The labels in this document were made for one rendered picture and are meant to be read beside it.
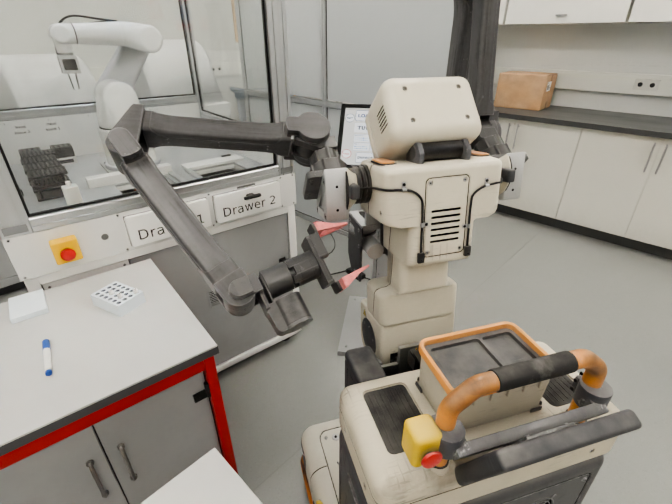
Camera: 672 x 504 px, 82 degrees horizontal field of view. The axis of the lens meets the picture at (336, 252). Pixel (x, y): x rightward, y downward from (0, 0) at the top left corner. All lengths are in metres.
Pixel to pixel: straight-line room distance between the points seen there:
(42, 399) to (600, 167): 3.52
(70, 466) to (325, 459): 0.70
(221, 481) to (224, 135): 0.68
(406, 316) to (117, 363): 0.73
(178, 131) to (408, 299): 0.65
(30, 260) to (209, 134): 0.82
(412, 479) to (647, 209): 3.15
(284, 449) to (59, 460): 0.87
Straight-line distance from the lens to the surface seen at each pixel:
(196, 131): 0.90
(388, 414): 0.84
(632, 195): 3.64
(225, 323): 1.88
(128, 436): 1.21
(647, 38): 4.21
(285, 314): 0.70
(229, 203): 1.59
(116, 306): 1.27
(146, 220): 1.51
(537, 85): 3.94
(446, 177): 0.84
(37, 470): 1.19
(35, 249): 1.51
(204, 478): 0.85
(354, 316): 2.30
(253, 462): 1.77
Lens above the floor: 1.46
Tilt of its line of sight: 29 degrees down
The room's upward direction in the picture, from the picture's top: straight up
